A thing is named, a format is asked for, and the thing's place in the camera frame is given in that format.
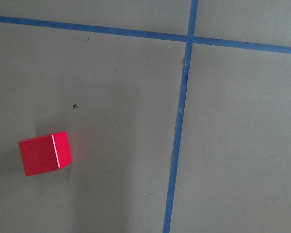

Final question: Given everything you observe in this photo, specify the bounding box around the red block carried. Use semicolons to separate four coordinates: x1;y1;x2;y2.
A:
18;132;72;176

